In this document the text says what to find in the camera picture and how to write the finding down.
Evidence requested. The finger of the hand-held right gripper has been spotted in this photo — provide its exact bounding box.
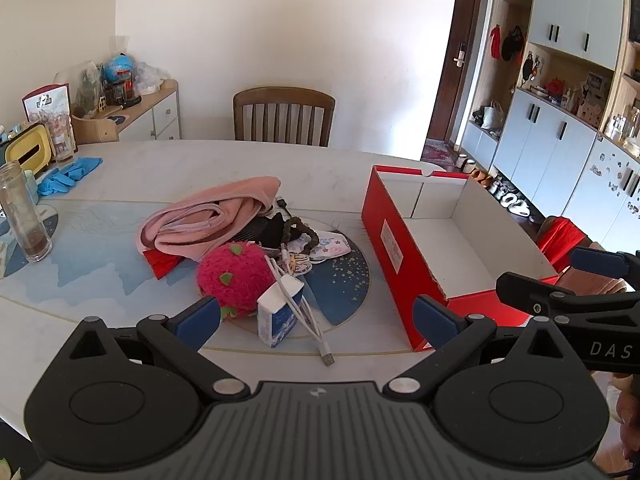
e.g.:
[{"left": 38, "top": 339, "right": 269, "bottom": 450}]
[
  {"left": 570, "top": 246, "right": 640, "bottom": 279},
  {"left": 495, "top": 271, "right": 640, "bottom": 322}
]

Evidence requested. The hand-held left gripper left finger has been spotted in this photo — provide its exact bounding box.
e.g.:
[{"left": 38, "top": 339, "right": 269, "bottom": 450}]
[{"left": 62, "top": 296, "right": 251, "bottom": 402}]

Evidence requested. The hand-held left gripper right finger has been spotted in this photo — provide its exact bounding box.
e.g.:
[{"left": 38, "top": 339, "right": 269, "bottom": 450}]
[{"left": 382, "top": 295, "right": 581, "bottom": 402}]

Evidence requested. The red cardboard shoe box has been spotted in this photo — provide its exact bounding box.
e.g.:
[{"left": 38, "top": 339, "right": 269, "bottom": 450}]
[{"left": 361, "top": 164, "right": 576, "bottom": 352}]

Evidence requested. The pink strawberry plush toy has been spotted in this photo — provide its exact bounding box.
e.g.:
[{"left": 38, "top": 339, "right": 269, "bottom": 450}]
[{"left": 196, "top": 241, "right": 277, "bottom": 320}]

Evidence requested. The red knotted cloth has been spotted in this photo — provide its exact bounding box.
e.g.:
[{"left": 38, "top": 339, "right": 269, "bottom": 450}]
[{"left": 142, "top": 247, "right": 189, "bottom": 281}]

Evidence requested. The white blue carton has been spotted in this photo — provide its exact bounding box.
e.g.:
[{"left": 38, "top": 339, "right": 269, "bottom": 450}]
[{"left": 256, "top": 276, "right": 307, "bottom": 349}]

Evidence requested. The pink fleece garment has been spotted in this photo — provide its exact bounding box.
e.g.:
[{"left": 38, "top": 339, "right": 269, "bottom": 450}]
[{"left": 136, "top": 176, "right": 282, "bottom": 264}]

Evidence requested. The white charging cable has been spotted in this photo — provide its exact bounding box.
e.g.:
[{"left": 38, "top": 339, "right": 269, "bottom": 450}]
[{"left": 264, "top": 255, "right": 336, "bottom": 367}]

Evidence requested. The black dotted sock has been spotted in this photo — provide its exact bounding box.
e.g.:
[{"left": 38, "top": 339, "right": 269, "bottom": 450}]
[{"left": 235, "top": 212, "right": 287, "bottom": 251}]

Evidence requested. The brown velvet scrunchie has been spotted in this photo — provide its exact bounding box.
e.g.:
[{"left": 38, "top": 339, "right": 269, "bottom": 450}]
[{"left": 281, "top": 216, "right": 321, "bottom": 261}]

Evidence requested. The pink towel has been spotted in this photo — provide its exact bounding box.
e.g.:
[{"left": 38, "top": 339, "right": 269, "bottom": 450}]
[{"left": 555, "top": 266, "right": 630, "bottom": 297}]

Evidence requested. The red cloth on chair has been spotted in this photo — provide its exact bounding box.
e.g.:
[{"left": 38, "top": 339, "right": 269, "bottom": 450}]
[{"left": 539, "top": 217, "right": 590, "bottom": 266}]

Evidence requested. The wooden chair with cloths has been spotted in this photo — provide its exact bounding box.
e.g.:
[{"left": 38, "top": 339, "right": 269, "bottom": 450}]
[{"left": 536, "top": 215, "right": 640, "bottom": 301}]

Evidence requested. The white refrigerator with magnets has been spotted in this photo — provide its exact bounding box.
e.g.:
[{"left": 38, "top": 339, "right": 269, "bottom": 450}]
[{"left": 567, "top": 137, "right": 640, "bottom": 251}]

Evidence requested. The row of shoes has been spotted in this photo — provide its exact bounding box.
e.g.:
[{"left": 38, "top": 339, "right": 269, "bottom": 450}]
[{"left": 457, "top": 152, "right": 534, "bottom": 219}]

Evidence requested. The star print cloth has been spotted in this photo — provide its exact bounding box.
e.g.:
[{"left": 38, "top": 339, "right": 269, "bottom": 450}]
[{"left": 289, "top": 230, "right": 353, "bottom": 266}]

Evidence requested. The red patterned rug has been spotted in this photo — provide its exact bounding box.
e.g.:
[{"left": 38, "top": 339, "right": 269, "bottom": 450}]
[{"left": 421, "top": 142, "right": 463, "bottom": 165}]

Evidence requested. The white tote bag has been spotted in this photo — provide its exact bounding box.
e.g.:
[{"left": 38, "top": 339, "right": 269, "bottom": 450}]
[{"left": 481, "top": 101, "right": 507, "bottom": 131}]

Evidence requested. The blue rubber glove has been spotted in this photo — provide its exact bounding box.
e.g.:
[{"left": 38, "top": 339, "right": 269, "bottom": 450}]
[
  {"left": 57, "top": 156, "right": 104, "bottom": 182},
  {"left": 37, "top": 170, "right": 76, "bottom": 197}
]

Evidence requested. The tall glass jar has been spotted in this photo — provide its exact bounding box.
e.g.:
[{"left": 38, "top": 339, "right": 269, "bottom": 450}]
[{"left": 0, "top": 162, "right": 53, "bottom": 263}]

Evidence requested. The black red cartoon figure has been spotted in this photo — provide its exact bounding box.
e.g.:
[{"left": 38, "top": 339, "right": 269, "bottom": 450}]
[{"left": 520, "top": 52, "right": 541, "bottom": 86}]

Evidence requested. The white wooden sideboard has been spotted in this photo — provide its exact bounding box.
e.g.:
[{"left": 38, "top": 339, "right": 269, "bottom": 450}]
[{"left": 70, "top": 79, "right": 182, "bottom": 144}]

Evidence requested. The wooden desk organiser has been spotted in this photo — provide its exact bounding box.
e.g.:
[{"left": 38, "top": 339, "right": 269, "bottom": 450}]
[{"left": 71, "top": 110, "right": 129, "bottom": 146}]

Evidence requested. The patterned drinking glass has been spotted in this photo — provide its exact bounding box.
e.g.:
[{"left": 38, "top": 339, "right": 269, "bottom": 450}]
[{"left": 45, "top": 114, "right": 78, "bottom": 163}]

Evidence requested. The yellow tissue box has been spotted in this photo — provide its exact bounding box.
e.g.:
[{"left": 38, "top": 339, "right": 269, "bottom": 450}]
[{"left": 0, "top": 124, "right": 55, "bottom": 168}]

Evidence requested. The wooden dining chair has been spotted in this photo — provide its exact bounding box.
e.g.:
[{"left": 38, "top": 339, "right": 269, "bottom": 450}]
[{"left": 232, "top": 86, "right": 337, "bottom": 148}]

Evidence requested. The clear plastic bag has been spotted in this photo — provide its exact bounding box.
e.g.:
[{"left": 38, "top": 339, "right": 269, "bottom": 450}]
[{"left": 132, "top": 60, "right": 169, "bottom": 95}]

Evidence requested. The red white standing card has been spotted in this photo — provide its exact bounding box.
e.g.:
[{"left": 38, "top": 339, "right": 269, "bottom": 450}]
[{"left": 22, "top": 82, "right": 73, "bottom": 124}]

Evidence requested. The blue globe toy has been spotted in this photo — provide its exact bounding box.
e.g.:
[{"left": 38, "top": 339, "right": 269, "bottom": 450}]
[{"left": 102, "top": 54, "right": 136, "bottom": 84}]

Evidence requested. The brown door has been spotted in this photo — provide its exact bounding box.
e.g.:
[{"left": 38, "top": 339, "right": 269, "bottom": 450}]
[{"left": 425, "top": 0, "right": 488, "bottom": 144}]

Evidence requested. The white wooden wall cabinet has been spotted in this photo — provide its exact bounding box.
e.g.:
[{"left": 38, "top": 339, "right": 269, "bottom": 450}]
[{"left": 457, "top": 0, "right": 640, "bottom": 251}]

